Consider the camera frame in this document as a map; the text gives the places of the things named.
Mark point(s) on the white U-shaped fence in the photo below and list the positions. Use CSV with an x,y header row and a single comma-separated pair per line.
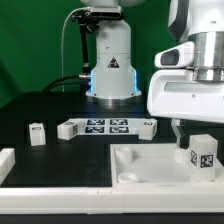
x,y
119,198

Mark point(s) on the fiducial marker sheet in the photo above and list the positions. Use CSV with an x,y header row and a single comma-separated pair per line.
x,y
109,126

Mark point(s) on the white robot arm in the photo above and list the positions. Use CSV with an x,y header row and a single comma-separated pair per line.
x,y
198,21

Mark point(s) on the white square table top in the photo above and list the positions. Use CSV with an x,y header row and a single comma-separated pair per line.
x,y
147,164

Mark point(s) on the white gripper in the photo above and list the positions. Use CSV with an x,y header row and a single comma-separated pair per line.
x,y
173,94

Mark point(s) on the black camera stand pole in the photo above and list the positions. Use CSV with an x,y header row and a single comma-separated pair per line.
x,y
85,58

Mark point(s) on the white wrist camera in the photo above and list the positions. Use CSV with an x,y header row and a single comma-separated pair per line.
x,y
180,56

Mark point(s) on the black camera on mount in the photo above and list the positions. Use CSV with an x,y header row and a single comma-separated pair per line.
x,y
95,13

